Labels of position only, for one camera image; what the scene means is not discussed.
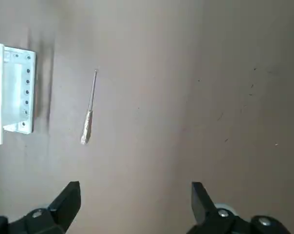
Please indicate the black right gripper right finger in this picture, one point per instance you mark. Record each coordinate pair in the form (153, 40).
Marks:
(205, 209)

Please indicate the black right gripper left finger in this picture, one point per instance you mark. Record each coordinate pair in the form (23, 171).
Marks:
(61, 207)

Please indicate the white test tube rack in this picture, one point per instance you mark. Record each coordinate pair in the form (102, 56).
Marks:
(15, 85)

